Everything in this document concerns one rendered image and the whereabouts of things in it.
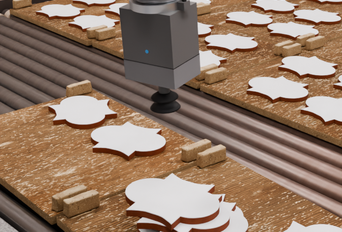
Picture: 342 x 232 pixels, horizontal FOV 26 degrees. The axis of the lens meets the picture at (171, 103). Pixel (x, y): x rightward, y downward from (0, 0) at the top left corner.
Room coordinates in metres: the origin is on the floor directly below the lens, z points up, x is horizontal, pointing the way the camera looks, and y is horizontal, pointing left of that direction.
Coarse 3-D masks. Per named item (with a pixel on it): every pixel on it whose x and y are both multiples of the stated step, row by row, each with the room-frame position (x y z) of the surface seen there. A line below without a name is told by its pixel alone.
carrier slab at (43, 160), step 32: (96, 96) 1.49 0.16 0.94; (0, 128) 1.32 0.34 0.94; (32, 128) 1.32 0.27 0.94; (64, 128) 1.32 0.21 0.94; (96, 128) 1.32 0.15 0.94; (160, 128) 1.32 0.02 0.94; (0, 160) 1.18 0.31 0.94; (32, 160) 1.18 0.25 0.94; (64, 160) 1.18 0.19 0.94; (96, 160) 1.18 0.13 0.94; (160, 160) 1.18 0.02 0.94; (32, 192) 1.07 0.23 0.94
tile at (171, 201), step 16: (176, 176) 1.02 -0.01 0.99; (128, 192) 0.97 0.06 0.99; (144, 192) 0.97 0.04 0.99; (160, 192) 0.97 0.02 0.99; (176, 192) 0.97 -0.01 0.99; (192, 192) 0.97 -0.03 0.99; (208, 192) 0.97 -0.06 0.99; (128, 208) 0.92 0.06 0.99; (144, 208) 0.92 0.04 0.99; (160, 208) 0.92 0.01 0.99; (176, 208) 0.92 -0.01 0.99; (192, 208) 0.92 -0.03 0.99; (208, 208) 0.92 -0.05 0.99; (176, 224) 0.89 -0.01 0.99
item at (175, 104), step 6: (156, 96) 0.96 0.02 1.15; (162, 96) 0.95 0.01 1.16; (168, 96) 0.95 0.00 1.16; (174, 96) 0.96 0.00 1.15; (156, 102) 0.96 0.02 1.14; (162, 102) 0.94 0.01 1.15; (168, 102) 0.95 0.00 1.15; (174, 102) 0.96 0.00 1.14; (156, 108) 0.95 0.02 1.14; (162, 108) 0.95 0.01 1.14; (168, 108) 0.95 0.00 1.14
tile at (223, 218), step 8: (224, 208) 0.94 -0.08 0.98; (224, 216) 0.92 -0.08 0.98; (144, 224) 0.90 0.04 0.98; (152, 224) 0.90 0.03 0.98; (160, 224) 0.90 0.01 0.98; (184, 224) 0.90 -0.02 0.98; (192, 224) 0.90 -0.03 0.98; (200, 224) 0.90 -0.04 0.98; (208, 224) 0.90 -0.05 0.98; (216, 224) 0.90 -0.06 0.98; (224, 224) 0.90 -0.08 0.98
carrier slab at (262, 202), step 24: (192, 168) 1.15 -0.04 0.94; (216, 168) 1.15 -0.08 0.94; (240, 168) 1.15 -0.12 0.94; (216, 192) 1.07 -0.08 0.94; (240, 192) 1.07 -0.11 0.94; (264, 192) 1.07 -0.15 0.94; (288, 192) 1.07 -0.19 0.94; (72, 216) 0.99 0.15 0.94; (96, 216) 0.99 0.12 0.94; (120, 216) 0.99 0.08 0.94; (264, 216) 0.99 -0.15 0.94; (288, 216) 0.99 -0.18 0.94; (312, 216) 0.99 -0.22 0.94; (336, 216) 0.99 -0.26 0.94
